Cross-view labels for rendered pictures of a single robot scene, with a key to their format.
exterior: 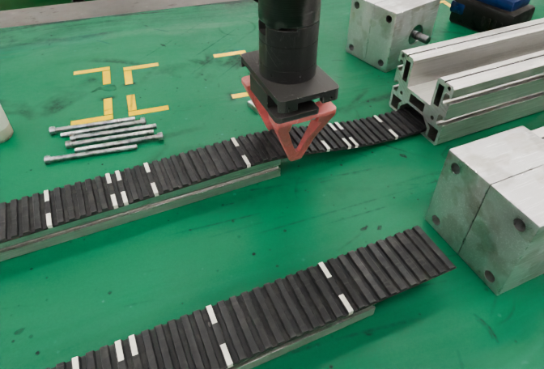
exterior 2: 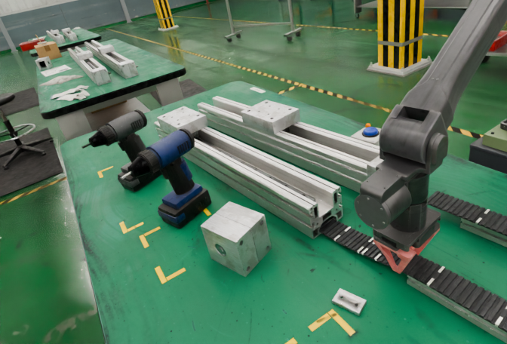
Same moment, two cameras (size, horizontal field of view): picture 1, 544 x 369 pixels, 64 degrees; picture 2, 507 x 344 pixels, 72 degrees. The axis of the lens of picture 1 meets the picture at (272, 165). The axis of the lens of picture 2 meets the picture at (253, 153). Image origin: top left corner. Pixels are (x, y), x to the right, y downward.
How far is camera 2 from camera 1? 81 cm
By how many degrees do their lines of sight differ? 77
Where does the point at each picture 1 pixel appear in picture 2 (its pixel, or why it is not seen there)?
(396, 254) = (447, 204)
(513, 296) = not seen: hidden behind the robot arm
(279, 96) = (436, 215)
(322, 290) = (489, 218)
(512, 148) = not seen: hidden behind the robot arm
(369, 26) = (253, 241)
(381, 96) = (303, 244)
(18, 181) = not seen: outside the picture
